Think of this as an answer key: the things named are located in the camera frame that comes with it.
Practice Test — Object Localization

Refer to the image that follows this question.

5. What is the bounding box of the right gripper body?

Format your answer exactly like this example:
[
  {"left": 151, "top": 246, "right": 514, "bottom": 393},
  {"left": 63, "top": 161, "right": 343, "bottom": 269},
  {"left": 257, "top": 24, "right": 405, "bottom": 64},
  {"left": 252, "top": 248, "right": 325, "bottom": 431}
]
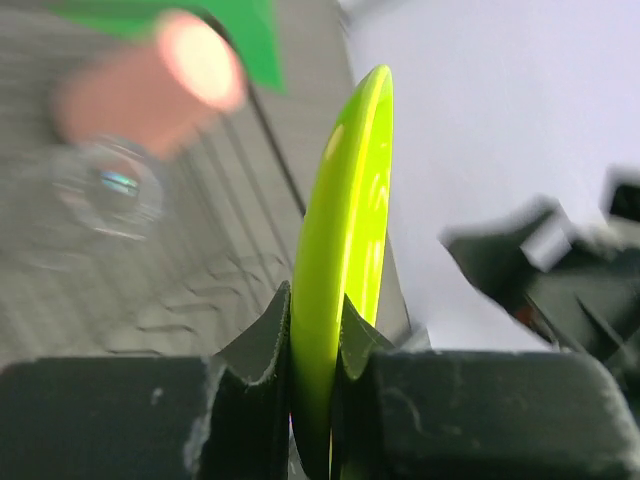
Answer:
[{"left": 524, "top": 168, "right": 639, "bottom": 380}]

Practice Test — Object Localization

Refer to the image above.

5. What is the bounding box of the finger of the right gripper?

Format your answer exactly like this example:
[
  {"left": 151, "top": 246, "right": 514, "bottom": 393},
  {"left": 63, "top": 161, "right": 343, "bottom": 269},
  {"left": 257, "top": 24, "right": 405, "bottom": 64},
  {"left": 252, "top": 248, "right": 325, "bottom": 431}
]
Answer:
[{"left": 441, "top": 197, "right": 580, "bottom": 305}]

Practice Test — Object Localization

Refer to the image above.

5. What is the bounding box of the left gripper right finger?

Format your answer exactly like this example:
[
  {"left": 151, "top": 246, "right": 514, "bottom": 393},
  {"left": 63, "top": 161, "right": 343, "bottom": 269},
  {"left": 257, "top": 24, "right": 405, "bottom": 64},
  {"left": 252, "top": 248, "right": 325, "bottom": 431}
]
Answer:
[{"left": 331, "top": 302, "right": 639, "bottom": 479}]

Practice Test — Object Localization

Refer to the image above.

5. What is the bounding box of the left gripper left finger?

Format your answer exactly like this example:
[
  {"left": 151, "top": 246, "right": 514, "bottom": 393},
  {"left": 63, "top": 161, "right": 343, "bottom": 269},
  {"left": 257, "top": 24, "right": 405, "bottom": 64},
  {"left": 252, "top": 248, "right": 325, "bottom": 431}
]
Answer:
[{"left": 1, "top": 283, "right": 291, "bottom": 479}]

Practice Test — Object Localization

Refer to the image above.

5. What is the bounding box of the lime green plate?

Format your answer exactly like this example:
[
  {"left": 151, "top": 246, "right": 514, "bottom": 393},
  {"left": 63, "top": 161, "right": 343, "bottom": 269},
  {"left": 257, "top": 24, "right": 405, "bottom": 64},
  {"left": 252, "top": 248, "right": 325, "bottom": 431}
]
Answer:
[{"left": 290, "top": 65, "right": 393, "bottom": 479}]

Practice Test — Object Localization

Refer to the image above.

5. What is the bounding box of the clear glass cup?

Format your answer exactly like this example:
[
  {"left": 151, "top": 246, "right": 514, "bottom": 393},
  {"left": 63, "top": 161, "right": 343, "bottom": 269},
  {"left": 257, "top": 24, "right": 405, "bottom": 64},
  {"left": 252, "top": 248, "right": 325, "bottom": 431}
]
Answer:
[{"left": 19, "top": 134, "right": 169, "bottom": 251}]

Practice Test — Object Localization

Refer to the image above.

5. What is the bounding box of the pink plastic cup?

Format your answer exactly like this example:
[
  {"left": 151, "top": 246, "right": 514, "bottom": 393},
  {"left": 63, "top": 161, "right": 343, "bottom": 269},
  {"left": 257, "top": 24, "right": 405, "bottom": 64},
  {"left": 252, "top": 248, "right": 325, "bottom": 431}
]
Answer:
[{"left": 52, "top": 10, "right": 248, "bottom": 158}]

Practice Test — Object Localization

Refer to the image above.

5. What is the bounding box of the green cutting mat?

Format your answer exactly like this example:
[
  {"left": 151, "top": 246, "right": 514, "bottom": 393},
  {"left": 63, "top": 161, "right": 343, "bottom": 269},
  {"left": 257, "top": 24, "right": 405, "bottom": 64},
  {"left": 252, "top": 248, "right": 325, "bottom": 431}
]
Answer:
[{"left": 46, "top": 0, "right": 286, "bottom": 93}]

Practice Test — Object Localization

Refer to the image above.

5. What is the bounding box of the black wire dish rack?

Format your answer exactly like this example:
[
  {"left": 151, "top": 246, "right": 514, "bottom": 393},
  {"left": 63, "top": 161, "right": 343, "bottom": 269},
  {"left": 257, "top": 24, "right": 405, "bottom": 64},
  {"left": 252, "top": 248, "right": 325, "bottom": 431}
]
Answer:
[{"left": 107, "top": 88, "right": 310, "bottom": 356}]

